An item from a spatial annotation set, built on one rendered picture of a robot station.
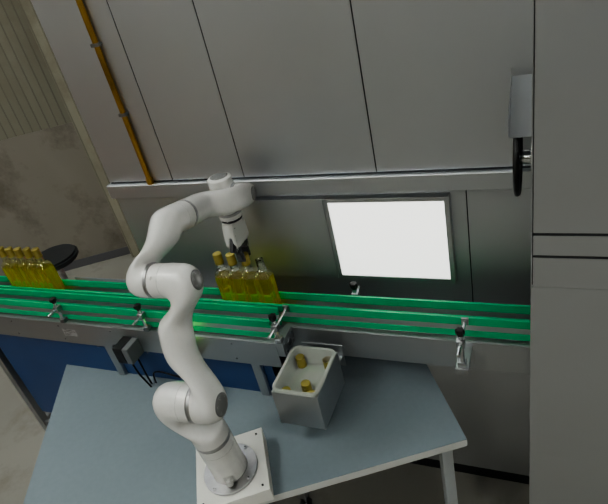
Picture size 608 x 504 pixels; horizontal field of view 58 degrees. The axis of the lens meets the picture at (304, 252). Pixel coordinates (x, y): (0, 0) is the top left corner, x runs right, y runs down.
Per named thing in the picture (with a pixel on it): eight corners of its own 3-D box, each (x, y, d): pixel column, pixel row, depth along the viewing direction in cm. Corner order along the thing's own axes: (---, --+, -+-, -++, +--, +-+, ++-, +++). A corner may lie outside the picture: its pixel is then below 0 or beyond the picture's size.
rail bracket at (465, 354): (475, 359, 184) (471, 307, 173) (469, 396, 171) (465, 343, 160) (460, 357, 186) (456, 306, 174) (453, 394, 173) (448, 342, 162)
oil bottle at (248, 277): (271, 309, 216) (257, 264, 205) (266, 318, 212) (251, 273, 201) (258, 308, 218) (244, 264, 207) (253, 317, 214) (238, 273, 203)
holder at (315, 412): (349, 371, 207) (341, 341, 199) (326, 429, 186) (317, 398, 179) (307, 367, 214) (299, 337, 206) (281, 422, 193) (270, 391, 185)
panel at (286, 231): (456, 278, 192) (449, 192, 174) (455, 283, 189) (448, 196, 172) (235, 269, 228) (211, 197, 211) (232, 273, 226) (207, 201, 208)
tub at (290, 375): (341, 366, 199) (337, 348, 195) (321, 414, 182) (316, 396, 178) (298, 361, 206) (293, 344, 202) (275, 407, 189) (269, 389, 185)
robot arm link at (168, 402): (221, 456, 168) (193, 408, 155) (171, 450, 175) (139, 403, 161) (235, 422, 177) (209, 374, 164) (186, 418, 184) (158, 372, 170)
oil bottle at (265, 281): (284, 310, 214) (271, 265, 203) (279, 319, 210) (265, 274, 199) (272, 309, 216) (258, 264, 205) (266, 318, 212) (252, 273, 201)
